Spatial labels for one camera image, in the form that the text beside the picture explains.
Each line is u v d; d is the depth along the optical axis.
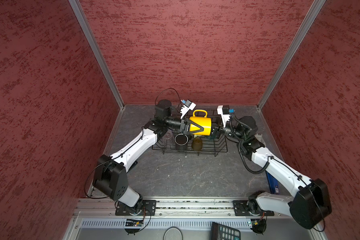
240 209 0.74
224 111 0.59
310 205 0.39
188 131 0.60
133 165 0.89
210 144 0.98
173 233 0.68
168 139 0.90
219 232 0.67
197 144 0.91
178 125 0.63
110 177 0.43
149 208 0.74
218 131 0.61
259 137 1.00
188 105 0.63
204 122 0.62
